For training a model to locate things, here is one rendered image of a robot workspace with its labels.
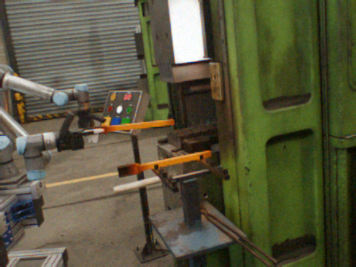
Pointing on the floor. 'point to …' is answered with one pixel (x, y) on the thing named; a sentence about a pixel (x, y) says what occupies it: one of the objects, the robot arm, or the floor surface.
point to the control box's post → (141, 192)
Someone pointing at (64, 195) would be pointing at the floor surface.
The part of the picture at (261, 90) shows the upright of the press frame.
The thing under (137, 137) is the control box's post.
